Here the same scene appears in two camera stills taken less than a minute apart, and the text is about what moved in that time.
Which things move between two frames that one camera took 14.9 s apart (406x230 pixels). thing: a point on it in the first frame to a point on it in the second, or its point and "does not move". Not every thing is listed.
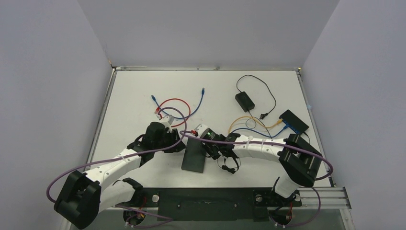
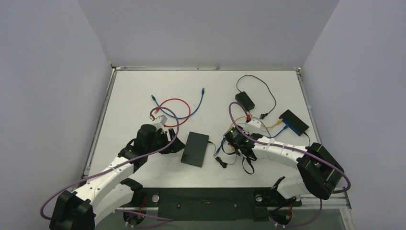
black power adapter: (232, 170) to (220, 162)
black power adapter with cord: (247, 104) does not move
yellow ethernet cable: (276, 122) does not move
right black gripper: (209, 148) to (239, 143)
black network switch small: (293, 121) does not move
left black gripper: (173, 136) does not move
